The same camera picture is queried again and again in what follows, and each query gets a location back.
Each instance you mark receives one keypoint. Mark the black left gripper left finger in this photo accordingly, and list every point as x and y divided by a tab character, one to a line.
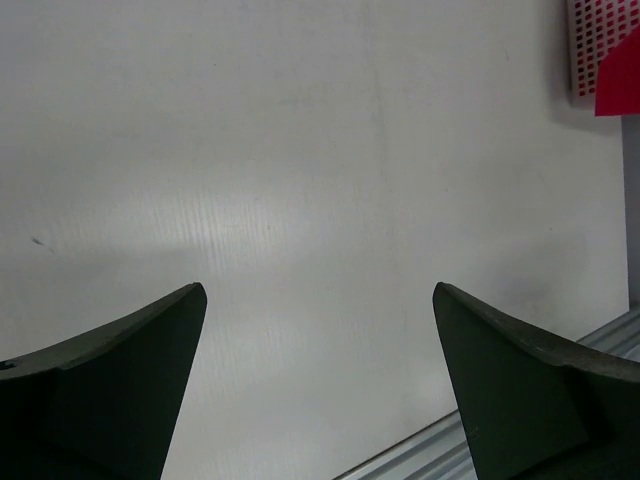
103	404

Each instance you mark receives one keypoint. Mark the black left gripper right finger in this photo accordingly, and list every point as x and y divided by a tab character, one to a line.
535	405

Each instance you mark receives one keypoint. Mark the red t shirt in basket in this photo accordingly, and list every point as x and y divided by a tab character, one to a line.
618	80

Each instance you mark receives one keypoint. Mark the white perforated plastic basket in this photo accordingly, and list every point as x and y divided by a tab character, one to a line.
595	28

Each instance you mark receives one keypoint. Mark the aluminium front rail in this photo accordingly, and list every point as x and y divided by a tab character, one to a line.
441	450

